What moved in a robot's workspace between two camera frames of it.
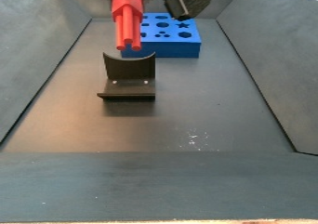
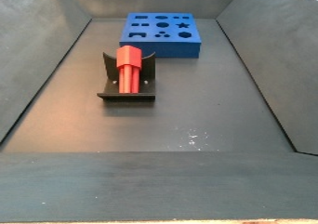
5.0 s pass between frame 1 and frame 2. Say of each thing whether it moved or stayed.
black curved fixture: stayed
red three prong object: moved
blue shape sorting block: stayed
